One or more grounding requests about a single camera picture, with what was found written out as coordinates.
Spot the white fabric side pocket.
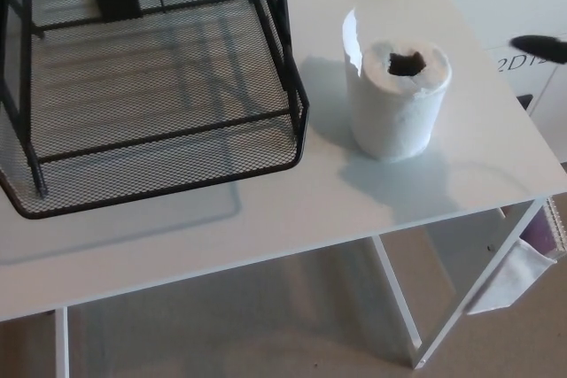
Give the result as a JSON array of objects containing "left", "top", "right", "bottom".
[{"left": 463, "top": 238, "right": 557, "bottom": 315}]

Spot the white toilet paper roll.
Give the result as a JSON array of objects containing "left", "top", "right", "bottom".
[{"left": 341, "top": 6, "right": 454, "bottom": 163}]

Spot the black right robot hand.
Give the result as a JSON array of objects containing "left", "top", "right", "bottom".
[{"left": 509, "top": 0, "right": 567, "bottom": 66}]

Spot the spiral bound notebook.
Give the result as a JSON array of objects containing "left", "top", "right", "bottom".
[{"left": 519, "top": 195, "right": 567, "bottom": 263}]

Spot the white desk with metal frame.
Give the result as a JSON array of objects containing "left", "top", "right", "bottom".
[{"left": 0, "top": 0, "right": 567, "bottom": 378}]

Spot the white locker cabinet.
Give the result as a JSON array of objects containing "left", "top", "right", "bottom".
[{"left": 283, "top": 0, "right": 567, "bottom": 166}]

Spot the black mesh file tray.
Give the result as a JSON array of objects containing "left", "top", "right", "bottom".
[{"left": 0, "top": 0, "right": 312, "bottom": 220}]

